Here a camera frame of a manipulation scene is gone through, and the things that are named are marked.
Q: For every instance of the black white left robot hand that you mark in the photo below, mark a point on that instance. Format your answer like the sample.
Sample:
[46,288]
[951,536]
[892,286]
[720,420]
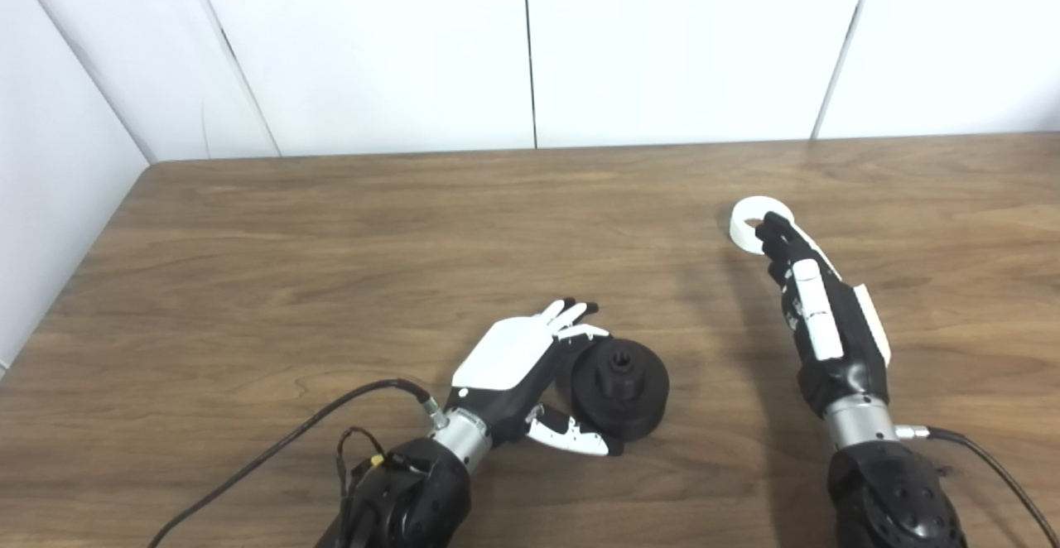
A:
[505,358]

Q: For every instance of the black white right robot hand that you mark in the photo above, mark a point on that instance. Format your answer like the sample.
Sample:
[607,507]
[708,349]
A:
[849,341]

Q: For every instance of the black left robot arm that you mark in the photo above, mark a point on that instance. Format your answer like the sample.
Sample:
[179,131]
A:
[414,498]

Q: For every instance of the round black part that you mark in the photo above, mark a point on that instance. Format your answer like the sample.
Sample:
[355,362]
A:
[638,399]

